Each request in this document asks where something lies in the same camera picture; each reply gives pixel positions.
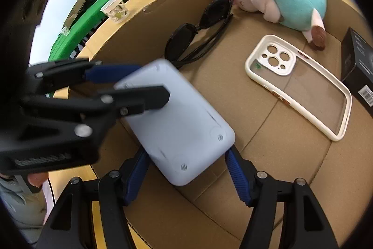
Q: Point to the brown cardboard box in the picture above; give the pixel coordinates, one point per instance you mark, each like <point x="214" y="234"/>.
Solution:
<point x="262" y="149"/>

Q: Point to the white power bank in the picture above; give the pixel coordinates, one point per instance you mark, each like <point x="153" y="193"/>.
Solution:
<point x="180" y="126"/>

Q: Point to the printed paper cup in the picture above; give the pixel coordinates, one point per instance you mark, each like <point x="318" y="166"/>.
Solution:
<point x="115" y="8"/>

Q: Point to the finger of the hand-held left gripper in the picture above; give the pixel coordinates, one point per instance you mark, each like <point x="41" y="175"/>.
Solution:
<point x="110" y="72"/>
<point x="137" y="98"/>

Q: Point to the black sunglasses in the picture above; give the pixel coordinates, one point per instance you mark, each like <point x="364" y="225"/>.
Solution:
<point x="177" y="39"/>

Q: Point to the cream clear phone case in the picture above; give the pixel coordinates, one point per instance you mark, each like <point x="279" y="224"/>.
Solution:
<point x="279" y="62"/>

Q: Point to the black charger box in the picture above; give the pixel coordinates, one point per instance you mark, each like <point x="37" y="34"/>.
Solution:
<point x="358" y="62"/>

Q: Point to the brown paper box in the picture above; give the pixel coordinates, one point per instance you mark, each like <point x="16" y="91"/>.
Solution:
<point x="75" y="11"/>

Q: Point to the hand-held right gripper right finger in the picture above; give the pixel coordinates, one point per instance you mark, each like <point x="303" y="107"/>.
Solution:
<point x="237" y="179"/>

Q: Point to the person's left hand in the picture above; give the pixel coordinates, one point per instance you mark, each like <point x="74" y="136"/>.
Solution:
<point x="38" y="179"/>

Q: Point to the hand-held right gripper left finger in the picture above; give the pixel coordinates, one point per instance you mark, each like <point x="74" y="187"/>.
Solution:
<point x="137" y="176"/>

